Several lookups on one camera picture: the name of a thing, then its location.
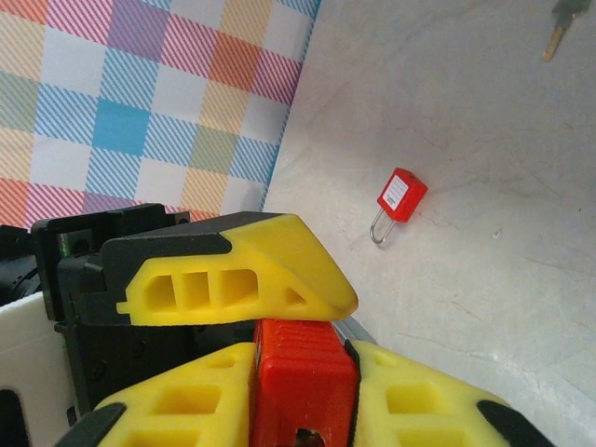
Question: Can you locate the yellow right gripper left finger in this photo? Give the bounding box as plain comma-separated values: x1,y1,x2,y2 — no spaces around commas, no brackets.
55,342,257,447

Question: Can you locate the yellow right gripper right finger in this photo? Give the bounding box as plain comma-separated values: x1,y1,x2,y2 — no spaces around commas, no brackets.
348,339,553,447

